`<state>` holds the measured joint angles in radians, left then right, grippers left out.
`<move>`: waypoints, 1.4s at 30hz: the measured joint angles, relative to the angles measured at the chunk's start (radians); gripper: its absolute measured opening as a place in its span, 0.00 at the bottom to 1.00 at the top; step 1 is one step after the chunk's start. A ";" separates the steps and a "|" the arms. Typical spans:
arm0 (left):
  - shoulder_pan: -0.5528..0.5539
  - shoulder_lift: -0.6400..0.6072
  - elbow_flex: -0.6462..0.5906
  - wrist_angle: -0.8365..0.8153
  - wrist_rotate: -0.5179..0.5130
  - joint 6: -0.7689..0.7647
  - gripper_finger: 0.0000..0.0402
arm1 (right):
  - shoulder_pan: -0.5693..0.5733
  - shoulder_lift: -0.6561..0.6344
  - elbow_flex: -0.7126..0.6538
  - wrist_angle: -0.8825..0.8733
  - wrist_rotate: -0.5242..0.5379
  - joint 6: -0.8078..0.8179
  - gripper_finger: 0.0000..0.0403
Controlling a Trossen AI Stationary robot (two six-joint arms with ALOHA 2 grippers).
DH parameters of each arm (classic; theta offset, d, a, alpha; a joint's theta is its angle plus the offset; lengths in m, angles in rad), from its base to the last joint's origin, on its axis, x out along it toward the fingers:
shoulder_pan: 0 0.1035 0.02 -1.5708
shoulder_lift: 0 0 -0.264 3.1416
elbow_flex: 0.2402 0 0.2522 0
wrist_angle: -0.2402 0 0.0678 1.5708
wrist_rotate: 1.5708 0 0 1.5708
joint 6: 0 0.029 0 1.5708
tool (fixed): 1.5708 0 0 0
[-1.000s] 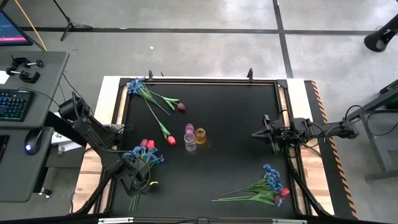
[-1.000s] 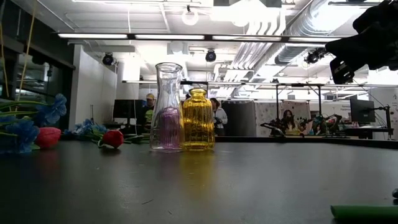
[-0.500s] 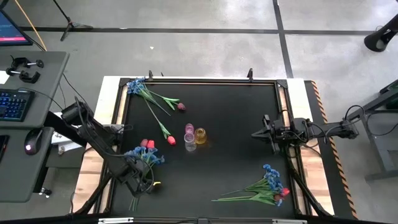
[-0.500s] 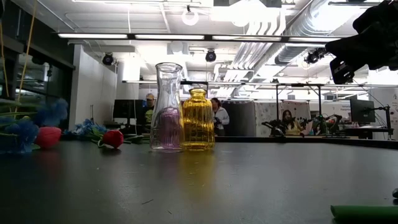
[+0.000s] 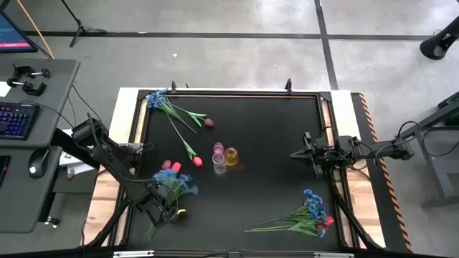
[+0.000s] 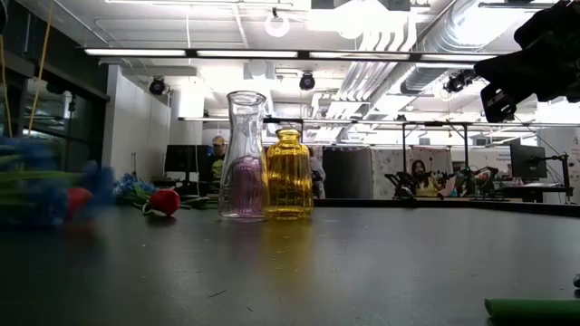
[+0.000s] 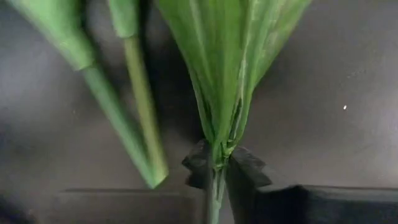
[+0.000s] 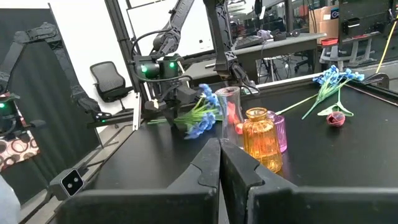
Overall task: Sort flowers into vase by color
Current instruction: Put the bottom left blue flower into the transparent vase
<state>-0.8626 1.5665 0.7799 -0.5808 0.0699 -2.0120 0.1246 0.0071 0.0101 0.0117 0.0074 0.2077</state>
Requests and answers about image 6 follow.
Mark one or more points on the black background robot arm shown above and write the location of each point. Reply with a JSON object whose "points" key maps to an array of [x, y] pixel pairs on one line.
{"points": [[399, 183]]}

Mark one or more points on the black partition curtain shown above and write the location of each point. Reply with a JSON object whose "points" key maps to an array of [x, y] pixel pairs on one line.
{"points": [[346, 172]]}

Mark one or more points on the blue artificial flower bunch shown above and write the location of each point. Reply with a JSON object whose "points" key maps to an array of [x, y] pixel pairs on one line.
{"points": [[133, 188], [31, 199]]}

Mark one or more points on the black computer monitor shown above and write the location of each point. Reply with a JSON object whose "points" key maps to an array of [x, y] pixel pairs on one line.
{"points": [[528, 160], [186, 158]]}

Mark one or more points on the purple ribbed glass vase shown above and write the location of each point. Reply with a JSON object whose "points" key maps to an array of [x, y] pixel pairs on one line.
{"points": [[248, 185]]}

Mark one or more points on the small black tripod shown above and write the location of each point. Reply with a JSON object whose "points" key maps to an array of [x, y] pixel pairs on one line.
{"points": [[134, 167]]}

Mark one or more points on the black table frame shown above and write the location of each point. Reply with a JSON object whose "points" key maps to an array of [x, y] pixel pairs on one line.
{"points": [[453, 206]]}

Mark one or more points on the black metal stand frame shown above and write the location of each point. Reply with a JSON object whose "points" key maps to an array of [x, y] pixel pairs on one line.
{"points": [[466, 149]]}

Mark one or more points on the person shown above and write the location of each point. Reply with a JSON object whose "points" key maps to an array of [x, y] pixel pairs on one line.
{"points": [[217, 158], [423, 179], [317, 174]]}

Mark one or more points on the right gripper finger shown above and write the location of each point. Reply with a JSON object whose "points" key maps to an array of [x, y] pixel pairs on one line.
{"points": [[498, 104]]}

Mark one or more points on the silver ventilation duct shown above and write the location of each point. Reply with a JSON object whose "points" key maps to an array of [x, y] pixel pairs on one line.
{"points": [[435, 68]]}

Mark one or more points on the long ceiling light strip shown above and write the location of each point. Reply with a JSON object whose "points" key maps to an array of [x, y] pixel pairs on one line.
{"points": [[136, 52]]}

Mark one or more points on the yellow ribbed glass vase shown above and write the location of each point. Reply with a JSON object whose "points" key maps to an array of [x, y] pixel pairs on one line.
{"points": [[290, 181]]}

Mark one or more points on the black ceiling spotlight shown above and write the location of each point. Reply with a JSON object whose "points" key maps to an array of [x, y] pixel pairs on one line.
{"points": [[306, 81], [460, 81], [157, 86]]}

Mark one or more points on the clear glass vase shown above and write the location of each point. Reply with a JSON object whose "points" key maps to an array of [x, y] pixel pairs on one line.
{"points": [[242, 117]]}

